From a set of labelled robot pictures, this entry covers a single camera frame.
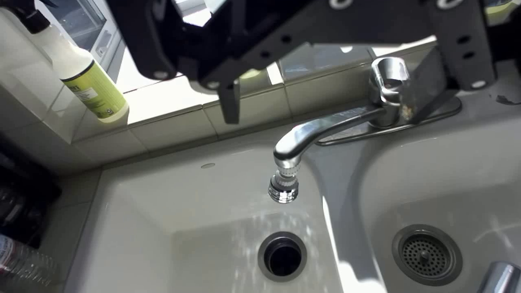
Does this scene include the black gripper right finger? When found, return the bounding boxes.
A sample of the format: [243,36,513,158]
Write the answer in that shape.
[430,0,496,91]

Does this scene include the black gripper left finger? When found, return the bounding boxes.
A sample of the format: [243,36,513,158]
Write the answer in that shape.
[219,81,240,124]

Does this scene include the chrome sink faucet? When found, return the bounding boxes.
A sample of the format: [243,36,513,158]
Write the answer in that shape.
[268,46,463,205]

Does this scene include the green label spray bottle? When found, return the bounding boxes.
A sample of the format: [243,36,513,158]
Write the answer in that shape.
[2,0,129,122]

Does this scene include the left basin drain hole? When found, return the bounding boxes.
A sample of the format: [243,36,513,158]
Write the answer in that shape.
[258,231,308,282]

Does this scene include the white double basin sink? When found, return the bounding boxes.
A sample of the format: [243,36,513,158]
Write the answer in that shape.
[64,62,520,293]

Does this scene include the right basin drain strainer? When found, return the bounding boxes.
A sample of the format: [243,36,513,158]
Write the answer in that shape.
[393,225,463,286]

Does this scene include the silver can lying left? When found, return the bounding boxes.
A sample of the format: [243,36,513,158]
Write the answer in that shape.
[479,260,521,293]

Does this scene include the clear plastic water bottle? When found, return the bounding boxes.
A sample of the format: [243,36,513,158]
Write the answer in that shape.
[0,234,61,293]

